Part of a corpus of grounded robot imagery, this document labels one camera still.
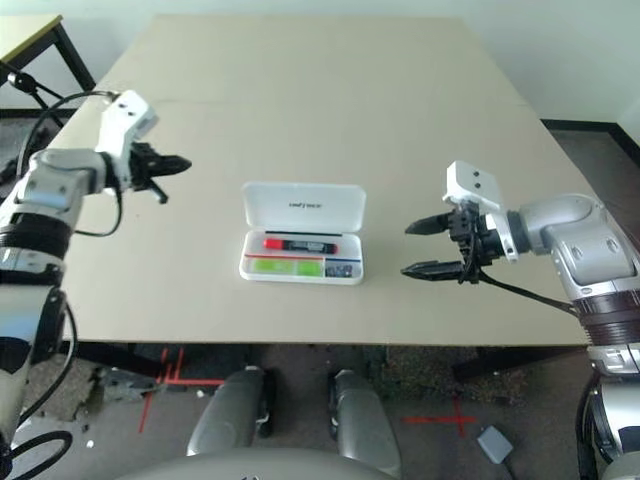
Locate grey robot right leg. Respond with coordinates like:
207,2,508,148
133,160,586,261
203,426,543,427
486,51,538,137
327,369,404,476

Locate grey foam scrap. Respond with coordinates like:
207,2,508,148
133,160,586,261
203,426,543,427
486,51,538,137
22,357,104,426

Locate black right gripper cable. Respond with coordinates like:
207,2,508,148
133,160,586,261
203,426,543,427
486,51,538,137
472,269,581,314

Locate red floor tape lines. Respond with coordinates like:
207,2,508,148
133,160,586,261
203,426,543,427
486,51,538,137
137,347,226,434

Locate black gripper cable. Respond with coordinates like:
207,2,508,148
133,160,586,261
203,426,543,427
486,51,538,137
472,269,581,314
72,189,125,239

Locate red and black marker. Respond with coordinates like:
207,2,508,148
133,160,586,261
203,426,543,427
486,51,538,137
262,237,339,255

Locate white plastic pencil case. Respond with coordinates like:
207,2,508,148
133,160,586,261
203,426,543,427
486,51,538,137
238,180,368,287

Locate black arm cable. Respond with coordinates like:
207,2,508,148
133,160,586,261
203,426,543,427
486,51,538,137
574,384,604,480
7,289,80,480

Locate green highlighter pen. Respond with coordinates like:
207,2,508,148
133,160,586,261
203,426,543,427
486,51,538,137
249,258,324,279

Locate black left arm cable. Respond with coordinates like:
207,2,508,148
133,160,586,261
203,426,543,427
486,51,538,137
7,289,80,480

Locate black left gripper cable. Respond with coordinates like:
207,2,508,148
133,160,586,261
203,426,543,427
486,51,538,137
72,189,125,239

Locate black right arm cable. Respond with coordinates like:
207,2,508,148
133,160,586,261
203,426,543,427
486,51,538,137
574,384,604,480

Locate black tripod stand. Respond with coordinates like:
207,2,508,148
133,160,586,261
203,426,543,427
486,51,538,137
0,59,69,129

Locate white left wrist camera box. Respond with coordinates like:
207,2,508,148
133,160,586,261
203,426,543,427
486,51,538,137
94,89,160,194

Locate beige side table black legs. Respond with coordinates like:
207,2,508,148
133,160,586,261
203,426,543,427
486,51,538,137
0,14,97,91

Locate red floor tape cross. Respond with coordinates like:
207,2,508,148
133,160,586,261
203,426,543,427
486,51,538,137
403,394,477,437

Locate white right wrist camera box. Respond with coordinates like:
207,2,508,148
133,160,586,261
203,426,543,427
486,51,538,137
441,160,521,264

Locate grey robot left leg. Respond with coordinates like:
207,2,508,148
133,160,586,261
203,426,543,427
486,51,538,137
187,366,276,457

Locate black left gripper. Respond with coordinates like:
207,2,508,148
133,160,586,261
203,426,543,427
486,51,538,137
119,141,193,204

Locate grey left camera cable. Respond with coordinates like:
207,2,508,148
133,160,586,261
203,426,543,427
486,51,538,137
17,89,121,174

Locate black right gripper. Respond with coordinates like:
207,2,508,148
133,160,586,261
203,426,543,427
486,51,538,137
400,201,502,284

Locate grey robot leg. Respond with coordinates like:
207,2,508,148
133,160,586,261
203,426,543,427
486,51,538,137
327,369,404,476
187,366,276,457

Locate grey robot torso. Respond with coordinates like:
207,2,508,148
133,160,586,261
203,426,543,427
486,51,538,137
114,449,406,480

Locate grey foot pedal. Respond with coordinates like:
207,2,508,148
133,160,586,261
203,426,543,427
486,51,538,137
476,424,515,464

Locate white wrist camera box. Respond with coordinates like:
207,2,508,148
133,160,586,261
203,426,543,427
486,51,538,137
441,160,521,264
94,89,160,194

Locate green-grey floor scrap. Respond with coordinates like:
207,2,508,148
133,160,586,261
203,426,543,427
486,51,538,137
99,367,156,404

